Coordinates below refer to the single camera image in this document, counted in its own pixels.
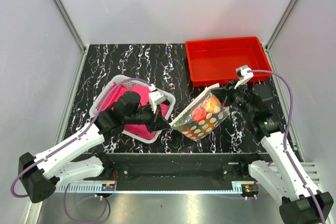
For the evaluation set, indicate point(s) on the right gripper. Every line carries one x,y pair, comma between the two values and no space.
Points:
226,94

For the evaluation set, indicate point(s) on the polka dot zip bag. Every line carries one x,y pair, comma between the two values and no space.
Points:
184,123

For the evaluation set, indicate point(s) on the pink cloth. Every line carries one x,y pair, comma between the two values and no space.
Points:
123,112

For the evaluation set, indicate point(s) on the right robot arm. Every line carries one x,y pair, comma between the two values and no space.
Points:
298,197

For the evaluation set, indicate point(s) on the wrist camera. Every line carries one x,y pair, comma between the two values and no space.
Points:
244,75
156,97

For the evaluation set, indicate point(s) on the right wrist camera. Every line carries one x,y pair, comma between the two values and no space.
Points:
244,75

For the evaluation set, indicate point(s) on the white plastic basket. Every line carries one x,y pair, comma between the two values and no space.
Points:
111,88

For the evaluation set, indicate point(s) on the fake peach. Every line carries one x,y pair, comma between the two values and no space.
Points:
212,104

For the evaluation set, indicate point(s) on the red plastic bin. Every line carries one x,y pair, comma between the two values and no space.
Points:
216,60

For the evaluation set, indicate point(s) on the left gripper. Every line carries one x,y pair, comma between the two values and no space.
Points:
157,122

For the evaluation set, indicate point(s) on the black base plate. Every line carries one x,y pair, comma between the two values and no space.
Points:
179,172

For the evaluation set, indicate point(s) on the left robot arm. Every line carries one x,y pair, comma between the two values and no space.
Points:
43,173

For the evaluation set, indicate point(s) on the red fake pepper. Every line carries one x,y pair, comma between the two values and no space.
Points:
198,114

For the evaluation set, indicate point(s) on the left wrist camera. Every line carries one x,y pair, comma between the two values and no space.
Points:
156,97

